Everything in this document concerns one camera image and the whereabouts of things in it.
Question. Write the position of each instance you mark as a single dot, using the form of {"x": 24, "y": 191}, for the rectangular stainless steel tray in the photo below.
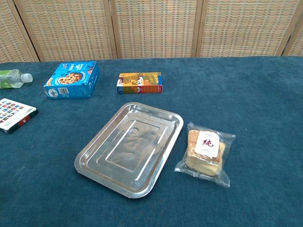
{"x": 127, "y": 151}

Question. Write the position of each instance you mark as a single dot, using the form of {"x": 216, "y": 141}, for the woven folding screen wooden frame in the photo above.
{"x": 154, "y": 28}

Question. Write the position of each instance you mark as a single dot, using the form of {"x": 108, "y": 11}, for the orange snack box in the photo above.
{"x": 139, "y": 82}

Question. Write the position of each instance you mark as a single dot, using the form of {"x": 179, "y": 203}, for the white box with picture grid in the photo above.
{"x": 14, "y": 113}

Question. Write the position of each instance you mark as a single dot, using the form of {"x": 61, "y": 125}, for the clear bottle with green label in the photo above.
{"x": 11, "y": 79}

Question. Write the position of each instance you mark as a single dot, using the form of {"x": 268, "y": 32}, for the bread with white label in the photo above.
{"x": 203, "y": 154}

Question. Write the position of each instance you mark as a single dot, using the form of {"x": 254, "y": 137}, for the teal table cloth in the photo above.
{"x": 248, "y": 106}

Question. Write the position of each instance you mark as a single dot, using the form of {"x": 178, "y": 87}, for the blue cookie box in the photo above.
{"x": 71, "y": 81}

